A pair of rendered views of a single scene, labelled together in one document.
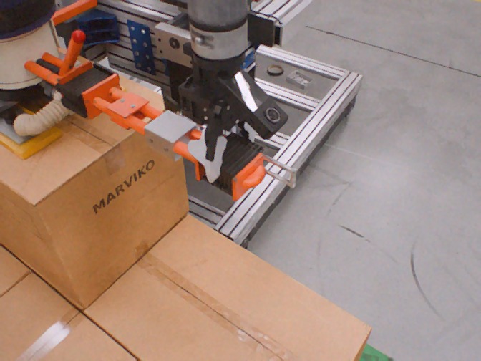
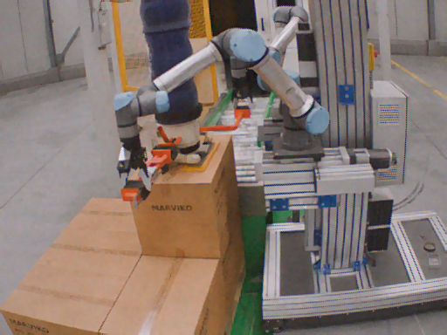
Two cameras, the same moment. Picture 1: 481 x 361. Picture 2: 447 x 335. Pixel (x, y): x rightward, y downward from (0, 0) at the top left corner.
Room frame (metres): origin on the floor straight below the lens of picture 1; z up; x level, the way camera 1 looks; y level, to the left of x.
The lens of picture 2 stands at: (0.28, -1.39, 1.73)
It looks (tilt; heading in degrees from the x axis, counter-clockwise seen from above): 23 degrees down; 66
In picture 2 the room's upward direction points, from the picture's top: 6 degrees counter-clockwise
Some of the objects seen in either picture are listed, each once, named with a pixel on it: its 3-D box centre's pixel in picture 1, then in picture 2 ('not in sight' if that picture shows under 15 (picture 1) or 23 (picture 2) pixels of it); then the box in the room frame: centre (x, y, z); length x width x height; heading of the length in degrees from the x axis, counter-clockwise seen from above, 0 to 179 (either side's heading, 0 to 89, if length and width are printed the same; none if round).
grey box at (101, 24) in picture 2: not in sight; (102, 27); (0.85, 1.94, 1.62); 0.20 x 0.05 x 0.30; 53
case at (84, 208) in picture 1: (50, 158); (189, 192); (0.91, 0.51, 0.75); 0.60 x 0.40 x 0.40; 54
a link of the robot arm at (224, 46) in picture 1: (217, 35); (127, 130); (0.56, 0.03, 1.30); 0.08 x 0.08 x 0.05
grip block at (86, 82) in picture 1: (90, 89); (164, 153); (0.76, 0.29, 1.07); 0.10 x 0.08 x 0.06; 143
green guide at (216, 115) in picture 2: not in sight; (215, 112); (1.83, 2.18, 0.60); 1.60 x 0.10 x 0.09; 53
